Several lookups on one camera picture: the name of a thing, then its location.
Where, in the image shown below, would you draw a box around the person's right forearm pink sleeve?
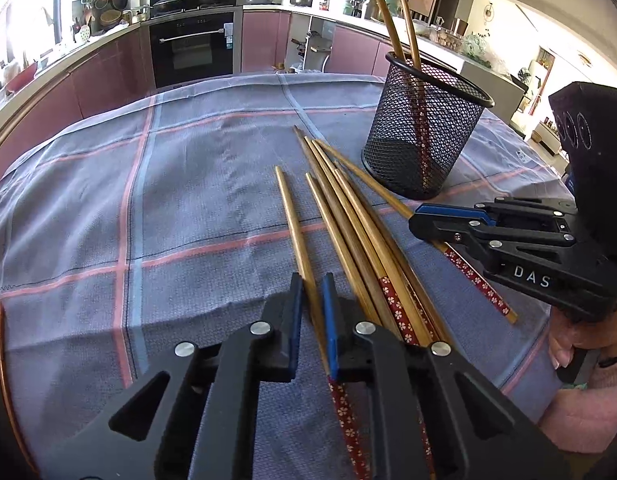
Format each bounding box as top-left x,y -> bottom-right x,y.
535,360 -> 617,456

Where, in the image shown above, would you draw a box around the bunch of bamboo chopsticks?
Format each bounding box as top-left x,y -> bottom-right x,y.
293,126 -> 456,480

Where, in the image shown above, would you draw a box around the red bowl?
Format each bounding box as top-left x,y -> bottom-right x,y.
6,62 -> 39,95

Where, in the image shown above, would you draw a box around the mint green appliance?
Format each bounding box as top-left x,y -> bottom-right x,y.
363,0 -> 404,21

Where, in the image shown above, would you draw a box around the pink kitchen cabinets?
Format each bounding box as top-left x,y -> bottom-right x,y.
0,7 -> 464,171

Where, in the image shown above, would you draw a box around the person's right hand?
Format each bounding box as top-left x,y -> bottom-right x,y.
548,310 -> 617,368

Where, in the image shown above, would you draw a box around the table with copper rim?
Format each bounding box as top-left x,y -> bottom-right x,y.
0,299 -> 40,477

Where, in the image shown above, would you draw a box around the blue plaid tablecloth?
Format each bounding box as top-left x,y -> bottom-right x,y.
0,72 -> 574,480

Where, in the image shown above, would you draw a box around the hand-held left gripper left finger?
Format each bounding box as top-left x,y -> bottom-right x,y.
38,272 -> 305,480

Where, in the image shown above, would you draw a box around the bamboo chopstick with floral handle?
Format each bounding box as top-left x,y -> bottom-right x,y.
394,0 -> 434,188
275,166 -> 371,480
312,139 -> 519,325
359,0 -> 424,126

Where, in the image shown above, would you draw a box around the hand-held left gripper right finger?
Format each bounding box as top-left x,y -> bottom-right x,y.
321,272 -> 571,480

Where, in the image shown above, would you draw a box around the black mesh utensil holder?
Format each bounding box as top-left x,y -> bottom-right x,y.
361,51 -> 495,201

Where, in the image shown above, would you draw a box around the hanging frying pans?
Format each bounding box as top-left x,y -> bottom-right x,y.
96,0 -> 128,27

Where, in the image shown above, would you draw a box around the black built-in stove oven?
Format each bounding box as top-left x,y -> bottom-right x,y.
148,0 -> 239,90

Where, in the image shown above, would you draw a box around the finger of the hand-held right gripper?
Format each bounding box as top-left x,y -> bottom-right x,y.
421,198 -> 580,234
408,211 -> 578,267

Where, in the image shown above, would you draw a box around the kitchen window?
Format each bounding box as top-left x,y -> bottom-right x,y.
0,0 -> 64,66

